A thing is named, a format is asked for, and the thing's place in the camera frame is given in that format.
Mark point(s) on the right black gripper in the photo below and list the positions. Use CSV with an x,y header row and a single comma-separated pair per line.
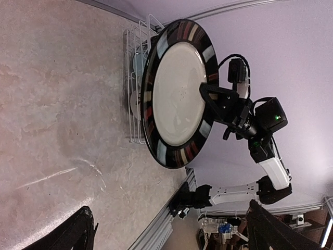
x,y
238,118

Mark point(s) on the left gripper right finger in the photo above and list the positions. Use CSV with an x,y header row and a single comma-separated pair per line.
x,y
265,231

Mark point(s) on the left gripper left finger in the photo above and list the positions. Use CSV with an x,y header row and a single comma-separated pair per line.
x,y
77,232

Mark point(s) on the black striped rim plate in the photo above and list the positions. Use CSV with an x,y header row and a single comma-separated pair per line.
x,y
176,120

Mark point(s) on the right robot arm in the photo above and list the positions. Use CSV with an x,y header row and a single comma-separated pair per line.
x,y
276,184

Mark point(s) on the red white small bowl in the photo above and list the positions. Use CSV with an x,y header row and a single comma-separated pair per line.
x,y
135,104

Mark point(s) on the light green bowl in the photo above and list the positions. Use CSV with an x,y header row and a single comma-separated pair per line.
x,y
140,55

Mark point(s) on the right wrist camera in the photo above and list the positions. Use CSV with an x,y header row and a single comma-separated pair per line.
x,y
237,70

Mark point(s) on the aluminium front rail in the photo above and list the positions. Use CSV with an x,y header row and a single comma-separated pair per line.
x,y
160,229

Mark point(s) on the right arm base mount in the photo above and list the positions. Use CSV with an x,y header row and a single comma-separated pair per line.
x,y
184,198

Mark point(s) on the white wire dish rack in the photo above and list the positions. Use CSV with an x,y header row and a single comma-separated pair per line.
x,y
132,38

